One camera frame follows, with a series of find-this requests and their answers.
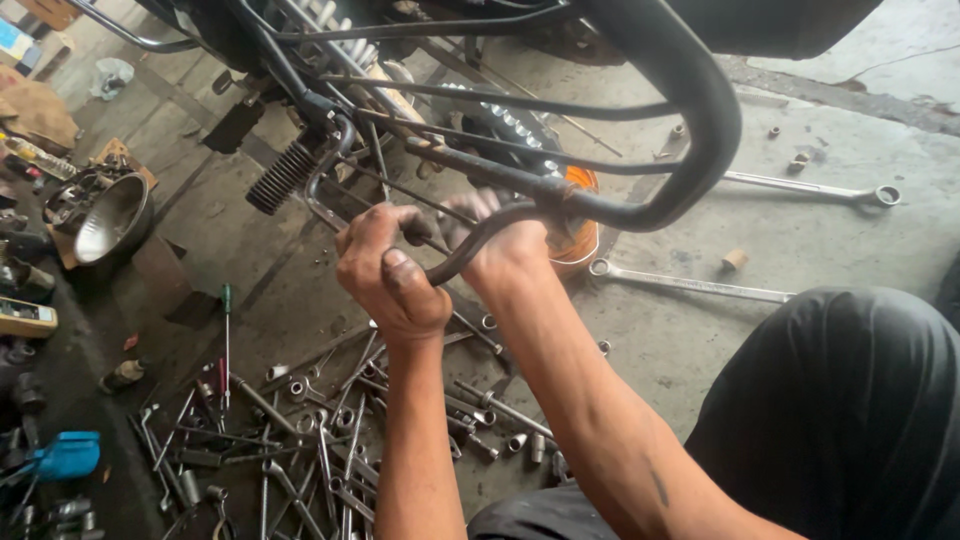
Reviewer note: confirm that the person's left hand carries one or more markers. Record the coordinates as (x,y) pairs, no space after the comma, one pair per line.
(382,289)

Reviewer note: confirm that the person's right hand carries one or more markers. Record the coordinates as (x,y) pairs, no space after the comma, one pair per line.
(510,251)

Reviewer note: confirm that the person's right fingers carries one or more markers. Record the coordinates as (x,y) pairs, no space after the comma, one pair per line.
(469,214)

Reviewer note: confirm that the black motorcycle carrier rail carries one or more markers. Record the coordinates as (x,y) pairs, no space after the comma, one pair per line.
(701,90)

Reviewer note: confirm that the orange round part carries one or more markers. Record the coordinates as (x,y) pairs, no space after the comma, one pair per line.
(581,244)

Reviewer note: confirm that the black ribbed foot peg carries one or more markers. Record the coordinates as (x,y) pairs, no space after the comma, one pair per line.
(283,176)

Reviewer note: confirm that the silver combination wrench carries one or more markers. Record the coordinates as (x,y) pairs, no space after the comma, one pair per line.
(690,283)

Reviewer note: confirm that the small tan cylinder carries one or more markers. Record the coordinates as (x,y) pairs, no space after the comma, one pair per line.
(735,259)

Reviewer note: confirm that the heap of wrenches and sockets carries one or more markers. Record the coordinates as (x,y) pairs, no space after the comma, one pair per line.
(315,442)

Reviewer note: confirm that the black motorcycle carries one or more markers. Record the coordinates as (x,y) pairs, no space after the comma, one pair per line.
(247,30)

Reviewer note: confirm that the chrome headlight bowl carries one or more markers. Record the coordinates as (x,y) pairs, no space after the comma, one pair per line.
(112,221)

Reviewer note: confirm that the small dirty bottle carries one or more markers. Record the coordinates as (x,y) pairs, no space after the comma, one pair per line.
(124,375)

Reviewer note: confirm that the crumpled clear plastic bag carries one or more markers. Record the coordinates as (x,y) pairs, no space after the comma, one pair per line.
(112,77)

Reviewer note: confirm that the person's black trousers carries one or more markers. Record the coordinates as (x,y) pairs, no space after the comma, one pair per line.
(825,420)

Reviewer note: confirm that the brown cardboard sheet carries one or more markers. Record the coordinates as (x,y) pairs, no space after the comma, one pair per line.
(37,112)

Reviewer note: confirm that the heap of dark engine parts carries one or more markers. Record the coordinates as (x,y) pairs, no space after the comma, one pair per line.
(22,255)

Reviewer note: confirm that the yellow multimeter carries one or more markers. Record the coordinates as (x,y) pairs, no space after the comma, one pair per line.
(26,317)

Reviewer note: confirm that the blue plastic tool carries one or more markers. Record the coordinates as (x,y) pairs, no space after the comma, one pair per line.
(67,455)

